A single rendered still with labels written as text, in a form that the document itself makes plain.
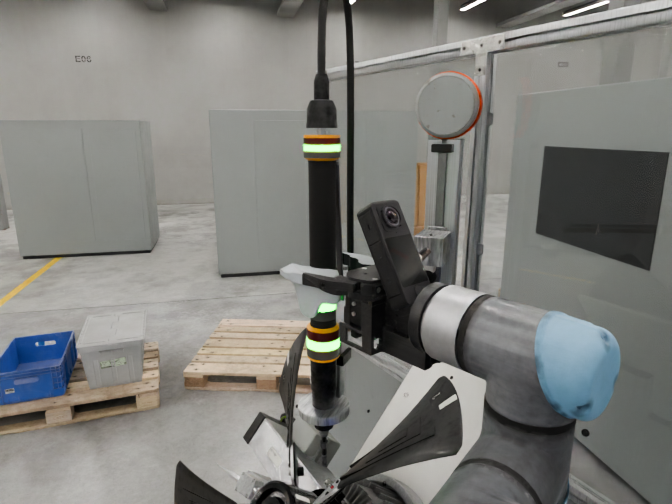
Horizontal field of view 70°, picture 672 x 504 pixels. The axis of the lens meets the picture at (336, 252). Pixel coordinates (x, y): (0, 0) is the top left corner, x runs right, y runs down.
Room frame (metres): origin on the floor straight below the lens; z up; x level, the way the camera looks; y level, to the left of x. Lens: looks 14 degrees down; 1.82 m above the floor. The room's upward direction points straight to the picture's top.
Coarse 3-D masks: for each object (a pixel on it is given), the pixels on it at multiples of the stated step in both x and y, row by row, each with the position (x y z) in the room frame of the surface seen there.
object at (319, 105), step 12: (324, 84) 0.58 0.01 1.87; (324, 96) 0.58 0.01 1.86; (312, 108) 0.57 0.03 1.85; (324, 108) 0.57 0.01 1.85; (336, 108) 0.58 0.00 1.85; (312, 120) 0.57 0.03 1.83; (324, 120) 0.57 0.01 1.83; (336, 120) 0.58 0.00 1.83; (336, 360) 0.58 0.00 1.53; (312, 372) 0.58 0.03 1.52; (324, 372) 0.57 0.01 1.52; (336, 372) 0.58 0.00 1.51; (312, 384) 0.58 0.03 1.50; (324, 384) 0.57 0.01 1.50; (336, 384) 0.58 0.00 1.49; (312, 396) 0.58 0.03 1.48; (324, 396) 0.57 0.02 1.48; (324, 408) 0.57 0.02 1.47
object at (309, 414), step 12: (348, 336) 0.62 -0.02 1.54; (348, 348) 0.62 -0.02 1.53; (348, 360) 0.61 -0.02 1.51; (336, 396) 0.60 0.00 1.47; (300, 408) 0.57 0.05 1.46; (312, 408) 0.57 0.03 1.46; (336, 408) 0.57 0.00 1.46; (348, 408) 0.58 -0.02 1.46; (312, 420) 0.55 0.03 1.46; (324, 420) 0.55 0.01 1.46; (336, 420) 0.56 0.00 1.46
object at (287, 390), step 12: (300, 336) 0.92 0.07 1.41; (300, 348) 0.88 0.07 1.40; (300, 360) 0.86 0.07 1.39; (288, 372) 0.92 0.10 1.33; (288, 384) 0.88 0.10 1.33; (288, 396) 0.86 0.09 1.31; (288, 408) 0.83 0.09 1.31; (288, 420) 0.81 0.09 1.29; (288, 432) 0.78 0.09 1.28; (288, 444) 0.77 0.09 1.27
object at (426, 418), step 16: (448, 384) 0.72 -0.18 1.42; (416, 416) 0.69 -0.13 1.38; (432, 416) 0.65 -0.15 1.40; (448, 416) 0.62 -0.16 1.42; (400, 432) 0.67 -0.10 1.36; (416, 432) 0.63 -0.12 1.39; (432, 432) 0.61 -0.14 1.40; (448, 432) 0.59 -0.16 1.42; (384, 448) 0.65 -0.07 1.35; (400, 448) 0.62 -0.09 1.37; (416, 448) 0.60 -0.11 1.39; (432, 448) 0.58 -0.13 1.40; (448, 448) 0.56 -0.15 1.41; (352, 464) 0.70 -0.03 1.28; (368, 464) 0.63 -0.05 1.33; (384, 464) 0.61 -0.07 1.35; (400, 464) 0.58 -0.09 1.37; (352, 480) 0.62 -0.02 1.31
